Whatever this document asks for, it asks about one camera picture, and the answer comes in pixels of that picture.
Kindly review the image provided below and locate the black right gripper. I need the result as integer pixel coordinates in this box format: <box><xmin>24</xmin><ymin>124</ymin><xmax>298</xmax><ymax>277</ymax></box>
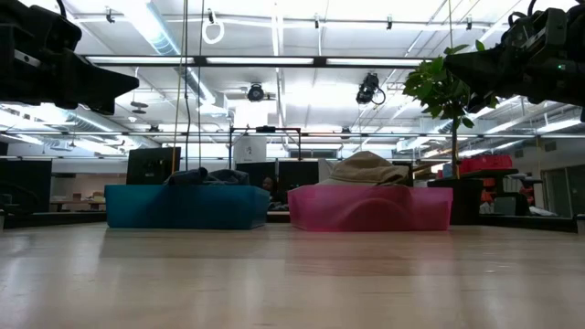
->
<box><xmin>444</xmin><ymin>7</ymin><xmax>570</xmax><ymax>114</ymax></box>

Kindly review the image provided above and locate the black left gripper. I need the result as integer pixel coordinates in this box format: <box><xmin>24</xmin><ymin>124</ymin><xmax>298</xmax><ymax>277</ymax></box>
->
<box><xmin>0</xmin><ymin>0</ymin><xmax>141</xmax><ymax>116</ymax></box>

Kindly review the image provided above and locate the beige baseball cap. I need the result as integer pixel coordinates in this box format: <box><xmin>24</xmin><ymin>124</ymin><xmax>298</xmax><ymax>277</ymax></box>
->
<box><xmin>328</xmin><ymin>150</ymin><xmax>410</xmax><ymax>183</ymax></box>
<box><xmin>317</xmin><ymin>176</ymin><xmax>411</xmax><ymax>187</ymax></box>

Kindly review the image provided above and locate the red storage bin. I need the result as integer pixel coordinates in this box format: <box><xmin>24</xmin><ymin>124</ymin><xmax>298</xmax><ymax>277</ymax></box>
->
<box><xmin>458</xmin><ymin>154</ymin><xmax>514</xmax><ymax>175</ymax></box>

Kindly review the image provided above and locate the black computer monitor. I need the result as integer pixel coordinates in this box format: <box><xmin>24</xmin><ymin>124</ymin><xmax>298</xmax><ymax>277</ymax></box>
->
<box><xmin>277</xmin><ymin>159</ymin><xmax>321</xmax><ymax>202</ymax></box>
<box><xmin>237</xmin><ymin>160</ymin><xmax>276</xmax><ymax>193</ymax></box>
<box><xmin>125</xmin><ymin>146</ymin><xmax>183</xmax><ymax>186</ymax></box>

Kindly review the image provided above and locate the black partition panel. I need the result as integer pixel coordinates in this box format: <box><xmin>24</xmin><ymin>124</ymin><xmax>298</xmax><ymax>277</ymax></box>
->
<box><xmin>0</xmin><ymin>158</ymin><xmax>54</xmax><ymax>217</ymax></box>

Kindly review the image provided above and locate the black ceiling spotlight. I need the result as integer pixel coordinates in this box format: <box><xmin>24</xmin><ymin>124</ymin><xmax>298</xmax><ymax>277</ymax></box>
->
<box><xmin>246</xmin><ymin>82</ymin><xmax>267</xmax><ymax>103</ymax></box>
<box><xmin>355</xmin><ymin>71</ymin><xmax>388</xmax><ymax>107</ymax></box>

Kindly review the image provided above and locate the green potted plant black pot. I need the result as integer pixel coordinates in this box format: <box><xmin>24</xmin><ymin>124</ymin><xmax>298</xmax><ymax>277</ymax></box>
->
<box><xmin>401</xmin><ymin>38</ymin><xmax>500</xmax><ymax>226</ymax></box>

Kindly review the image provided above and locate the blue plastic bin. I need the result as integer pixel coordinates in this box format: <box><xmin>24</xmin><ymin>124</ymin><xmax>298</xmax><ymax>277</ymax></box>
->
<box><xmin>103</xmin><ymin>183</ymin><xmax>271</xmax><ymax>230</ymax></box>

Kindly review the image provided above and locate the white box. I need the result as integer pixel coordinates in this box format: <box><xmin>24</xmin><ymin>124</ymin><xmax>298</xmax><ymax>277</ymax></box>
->
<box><xmin>232</xmin><ymin>135</ymin><xmax>269</xmax><ymax>165</ymax></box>

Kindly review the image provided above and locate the long overhead light bar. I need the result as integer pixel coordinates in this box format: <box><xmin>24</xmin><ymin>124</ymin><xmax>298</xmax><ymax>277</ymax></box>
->
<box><xmin>81</xmin><ymin>54</ymin><xmax>429</xmax><ymax>70</ymax></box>

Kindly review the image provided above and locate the pink plastic bin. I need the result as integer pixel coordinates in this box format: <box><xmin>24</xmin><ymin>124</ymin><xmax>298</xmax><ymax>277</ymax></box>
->
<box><xmin>287</xmin><ymin>184</ymin><xmax>454</xmax><ymax>233</ymax></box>

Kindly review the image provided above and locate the white hanging cable ring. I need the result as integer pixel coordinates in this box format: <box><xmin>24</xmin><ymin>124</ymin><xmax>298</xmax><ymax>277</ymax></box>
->
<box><xmin>201</xmin><ymin>17</ymin><xmax>227</xmax><ymax>46</ymax></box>

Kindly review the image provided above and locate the black metal table frame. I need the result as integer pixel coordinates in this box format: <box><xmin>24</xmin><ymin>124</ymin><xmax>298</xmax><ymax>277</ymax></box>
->
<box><xmin>0</xmin><ymin>209</ymin><xmax>580</xmax><ymax>234</ymax></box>

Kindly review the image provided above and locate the thin black metal frame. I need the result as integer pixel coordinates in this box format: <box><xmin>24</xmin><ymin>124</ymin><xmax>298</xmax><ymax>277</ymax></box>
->
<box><xmin>227</xmin><ymin>125</ymin><xmax>303</xmax><ymax>163</ymax></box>

